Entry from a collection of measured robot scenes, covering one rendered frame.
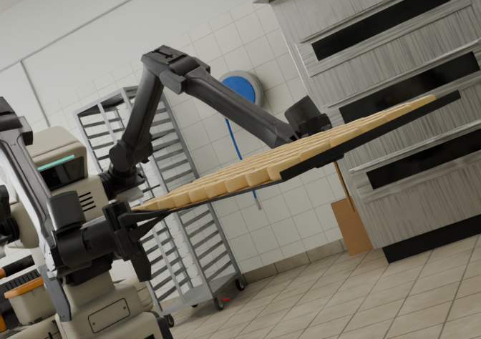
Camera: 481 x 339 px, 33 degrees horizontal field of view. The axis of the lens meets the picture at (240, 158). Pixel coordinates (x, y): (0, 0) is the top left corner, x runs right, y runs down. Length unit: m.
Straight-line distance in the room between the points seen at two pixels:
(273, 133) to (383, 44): 3.25
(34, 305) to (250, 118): 1.00
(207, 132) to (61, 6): 1.69
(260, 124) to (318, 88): 3.32
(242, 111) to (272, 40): 4.45
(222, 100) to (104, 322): 0.74
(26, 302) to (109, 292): 0.32
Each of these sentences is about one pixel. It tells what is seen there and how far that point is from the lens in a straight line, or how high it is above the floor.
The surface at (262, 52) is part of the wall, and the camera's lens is 6.33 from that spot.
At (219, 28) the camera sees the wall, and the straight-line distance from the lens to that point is 6.46.
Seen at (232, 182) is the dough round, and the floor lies 1.01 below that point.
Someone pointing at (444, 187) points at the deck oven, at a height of 0.35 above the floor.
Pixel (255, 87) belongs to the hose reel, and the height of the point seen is 1.45.
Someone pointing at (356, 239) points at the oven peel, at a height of 0.10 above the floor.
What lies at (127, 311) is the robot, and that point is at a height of 0.76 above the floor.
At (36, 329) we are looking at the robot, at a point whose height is 0.80.
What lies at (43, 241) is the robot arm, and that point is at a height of 1.04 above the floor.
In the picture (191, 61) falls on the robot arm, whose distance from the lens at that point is 1.98.
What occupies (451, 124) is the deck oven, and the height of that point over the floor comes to 0.69.
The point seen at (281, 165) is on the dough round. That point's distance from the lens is 1.12.
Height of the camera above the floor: 1.05
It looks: 1 degrees down
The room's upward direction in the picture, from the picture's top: 23 degrees counter-clockwise
